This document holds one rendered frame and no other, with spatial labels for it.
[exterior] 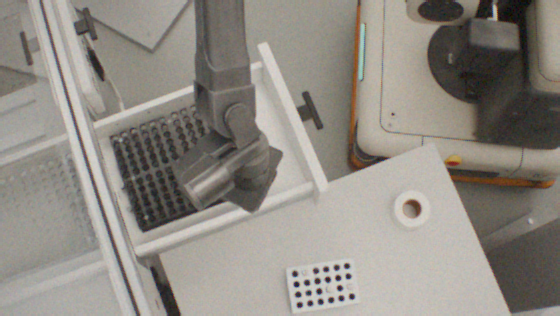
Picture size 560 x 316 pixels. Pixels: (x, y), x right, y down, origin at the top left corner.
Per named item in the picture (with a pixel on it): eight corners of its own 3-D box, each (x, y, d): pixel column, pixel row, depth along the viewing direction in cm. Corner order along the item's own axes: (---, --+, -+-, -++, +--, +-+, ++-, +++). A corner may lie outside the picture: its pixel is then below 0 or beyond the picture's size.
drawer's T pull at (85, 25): (89, 8, 120) (87, 5, 119) (98, 40, 118) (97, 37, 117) (71, 15, 120) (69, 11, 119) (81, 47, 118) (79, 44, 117)
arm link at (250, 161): (278, 147, 84) (252, 114, 86) (233, 177, 83) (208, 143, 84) (277, 165, 91) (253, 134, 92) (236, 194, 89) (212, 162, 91)
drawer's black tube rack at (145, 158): (228, 105, 122) (226, 92, 116) (262, 191, 117) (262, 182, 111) (116, 147, 119) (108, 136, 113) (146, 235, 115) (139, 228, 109)
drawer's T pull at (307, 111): (307, 92, 116) (307, 89, 115) (323, 129, 114) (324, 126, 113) (288, 98, 116) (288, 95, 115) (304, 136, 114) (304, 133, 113)
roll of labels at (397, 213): (403, 237, 123) (407, 234, 119) (383, 207, 125) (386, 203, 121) (432, 218, 124) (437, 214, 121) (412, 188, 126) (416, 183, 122)
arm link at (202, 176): (246, 100, 79) (218, 81, 86) (167, 153, 77) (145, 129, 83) (282, 174, 86) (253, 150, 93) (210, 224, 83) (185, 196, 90)
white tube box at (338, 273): (350, 260, 122) (353, 257, 118) (358, 304, 120) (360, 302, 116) (285, 270, 121) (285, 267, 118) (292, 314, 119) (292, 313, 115)
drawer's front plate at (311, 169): (266, 65, 126) (266, 40, 116) (324, 203, 119) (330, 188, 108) (257, 68, 126) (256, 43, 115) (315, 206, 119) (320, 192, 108)
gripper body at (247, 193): (213, 197, 96) (209, 180, 89) (245, 138, 99) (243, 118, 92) (254, 216, 95) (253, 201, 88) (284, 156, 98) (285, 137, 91)
